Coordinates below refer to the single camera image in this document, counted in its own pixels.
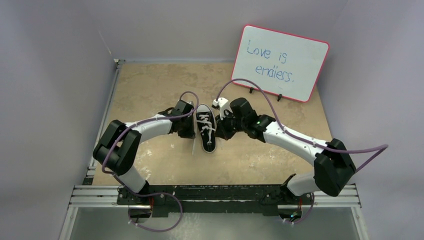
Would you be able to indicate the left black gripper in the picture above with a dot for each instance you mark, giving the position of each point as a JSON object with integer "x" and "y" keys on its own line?
{"x": 189, "y": 134}

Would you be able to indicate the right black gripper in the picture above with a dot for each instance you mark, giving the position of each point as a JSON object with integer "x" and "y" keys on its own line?
{"x": 224, "y": 126}

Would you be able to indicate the black white canvas sneaker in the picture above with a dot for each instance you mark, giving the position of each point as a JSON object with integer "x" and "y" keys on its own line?
{"x": 207, "y": 130}

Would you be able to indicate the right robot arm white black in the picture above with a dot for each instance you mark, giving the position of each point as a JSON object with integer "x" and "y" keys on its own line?
{"x": 332, "y": 167}

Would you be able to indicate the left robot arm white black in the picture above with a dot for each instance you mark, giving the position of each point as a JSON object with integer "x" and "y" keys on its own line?
{"x": 117, "y": 147}

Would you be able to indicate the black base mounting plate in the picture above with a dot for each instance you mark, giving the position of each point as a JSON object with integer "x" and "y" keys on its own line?
{"x": 265, "y": 199}

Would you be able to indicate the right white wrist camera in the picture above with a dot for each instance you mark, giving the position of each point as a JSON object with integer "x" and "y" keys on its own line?
{"x": 223, "y": 106}

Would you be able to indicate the whiteboard with pink frame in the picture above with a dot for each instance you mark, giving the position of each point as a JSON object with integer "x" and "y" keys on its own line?
{"x": 282, "y": 64}

